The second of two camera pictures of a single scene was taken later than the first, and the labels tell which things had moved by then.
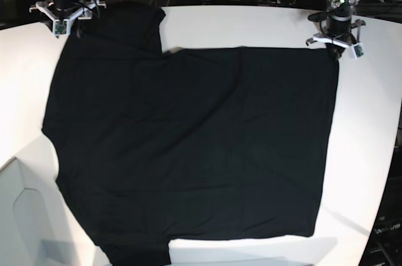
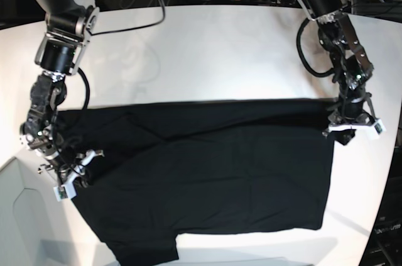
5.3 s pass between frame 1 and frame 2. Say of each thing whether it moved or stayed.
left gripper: moved
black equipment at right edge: stayed
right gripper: moved
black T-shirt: moved
